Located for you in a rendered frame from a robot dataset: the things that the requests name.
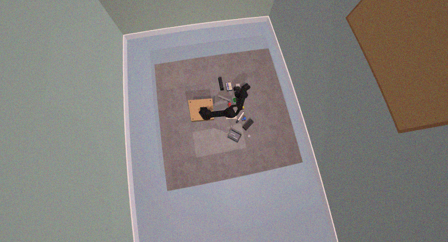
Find black rectangular pad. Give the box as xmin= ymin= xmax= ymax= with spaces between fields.
xmin=243 ymin=119 xmax=254 ymax=130

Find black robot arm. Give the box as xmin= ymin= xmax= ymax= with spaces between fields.
xmin=199 ymin=83 xmax=251 ymax=120

